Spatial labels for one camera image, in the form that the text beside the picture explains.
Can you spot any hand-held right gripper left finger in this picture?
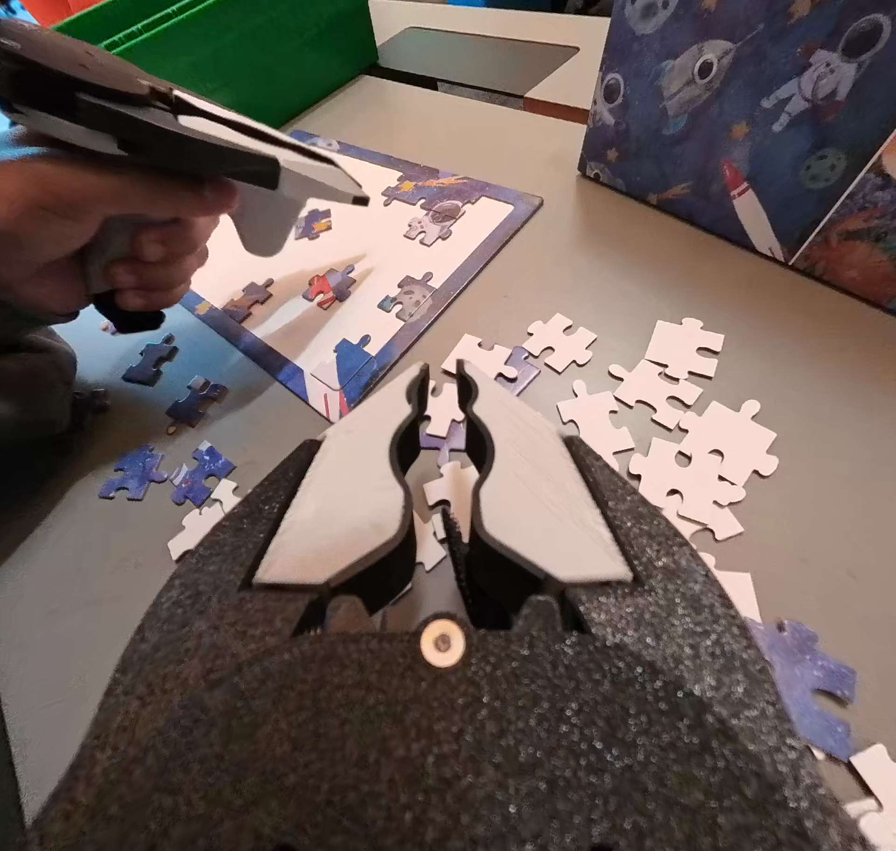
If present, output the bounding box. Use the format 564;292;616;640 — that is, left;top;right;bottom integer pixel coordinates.
251;363;431;617

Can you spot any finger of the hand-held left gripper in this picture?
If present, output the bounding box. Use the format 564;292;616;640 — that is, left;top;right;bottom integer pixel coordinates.
234;181;317;258
171;91;371;209

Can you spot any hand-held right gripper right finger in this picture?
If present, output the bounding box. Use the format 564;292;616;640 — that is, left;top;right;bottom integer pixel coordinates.
455;359;636;628

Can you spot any blue space puzzle tray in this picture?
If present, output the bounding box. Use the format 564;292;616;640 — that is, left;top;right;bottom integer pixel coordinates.
178;128;545;423

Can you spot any pile of puzzle pieces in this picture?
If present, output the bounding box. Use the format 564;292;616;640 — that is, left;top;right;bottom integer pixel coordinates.
98;312;896;845

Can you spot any dark blue puzzle piece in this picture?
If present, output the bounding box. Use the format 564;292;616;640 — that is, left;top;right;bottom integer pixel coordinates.
121;334;180;386
166;376;229;435

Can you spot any person's left forearm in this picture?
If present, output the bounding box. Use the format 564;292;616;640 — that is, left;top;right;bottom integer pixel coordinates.
0;301;79;446

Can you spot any black desk panel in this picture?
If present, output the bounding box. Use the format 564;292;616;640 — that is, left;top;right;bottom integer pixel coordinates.
378;26;581;94

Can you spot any person's left hand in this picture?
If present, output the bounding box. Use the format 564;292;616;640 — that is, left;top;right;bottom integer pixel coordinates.
0;156;240;321

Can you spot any blue orange star puzzle piece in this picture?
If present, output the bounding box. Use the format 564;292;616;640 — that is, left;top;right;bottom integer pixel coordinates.
223;278;275;323

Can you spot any orange comet puzzle piece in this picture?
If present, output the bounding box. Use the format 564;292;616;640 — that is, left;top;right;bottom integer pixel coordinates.
381;175;484;209

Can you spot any green plastic bin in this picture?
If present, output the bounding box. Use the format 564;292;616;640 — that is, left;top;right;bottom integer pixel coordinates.
52;0;380;131

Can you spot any alien face puzzle piece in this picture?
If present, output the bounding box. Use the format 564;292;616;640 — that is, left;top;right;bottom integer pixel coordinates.
378;273;438;323

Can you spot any illustrated puzzle box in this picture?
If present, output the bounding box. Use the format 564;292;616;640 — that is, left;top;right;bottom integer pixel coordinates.
577;0;896;316

